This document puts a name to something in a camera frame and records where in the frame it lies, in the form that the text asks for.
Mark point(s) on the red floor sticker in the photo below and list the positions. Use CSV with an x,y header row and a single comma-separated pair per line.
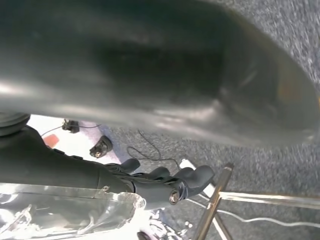
x,y
51,140

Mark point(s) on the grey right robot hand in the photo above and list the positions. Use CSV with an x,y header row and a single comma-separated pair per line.
x,y
124,66

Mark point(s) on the steel workbench table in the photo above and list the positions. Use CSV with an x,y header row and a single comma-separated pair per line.
x,y
212,202

